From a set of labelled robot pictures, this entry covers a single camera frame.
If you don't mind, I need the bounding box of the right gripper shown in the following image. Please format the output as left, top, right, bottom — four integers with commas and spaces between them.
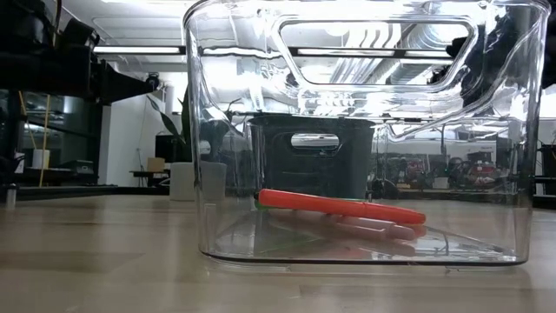
447, 8, 542, 108

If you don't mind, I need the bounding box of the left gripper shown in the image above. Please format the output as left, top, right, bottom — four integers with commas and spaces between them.
56, 43, 156, 104

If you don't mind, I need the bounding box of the pink pen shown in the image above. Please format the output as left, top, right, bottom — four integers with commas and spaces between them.
295, 210, 419, 242

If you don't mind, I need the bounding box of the orange highlighter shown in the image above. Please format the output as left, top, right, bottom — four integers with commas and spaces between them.
255, 188, 427, 226

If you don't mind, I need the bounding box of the ceiling light strip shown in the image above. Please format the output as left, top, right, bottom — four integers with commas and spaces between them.
93, 45, 182, 56

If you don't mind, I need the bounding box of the artificial snake plant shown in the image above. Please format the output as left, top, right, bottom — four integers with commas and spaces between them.
146, 84, 244, 164

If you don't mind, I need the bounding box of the white plant pot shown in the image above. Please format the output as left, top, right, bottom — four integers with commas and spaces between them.
169, 161, 228, 203

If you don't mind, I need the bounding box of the white cylinder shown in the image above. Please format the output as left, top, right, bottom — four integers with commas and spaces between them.
32, 149, 51, 170

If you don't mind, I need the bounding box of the blue plastic bin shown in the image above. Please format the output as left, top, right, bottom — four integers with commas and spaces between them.
246, 113, 377, 201

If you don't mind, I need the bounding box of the clear plastic bin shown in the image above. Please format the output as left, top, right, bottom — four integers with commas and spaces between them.
182, 0, 553, 267

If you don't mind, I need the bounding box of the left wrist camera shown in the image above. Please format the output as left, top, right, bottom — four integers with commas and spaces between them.
63, 17, 101, 50

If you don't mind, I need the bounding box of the yellow cable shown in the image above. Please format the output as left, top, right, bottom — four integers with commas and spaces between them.
17, 90, 51, 188

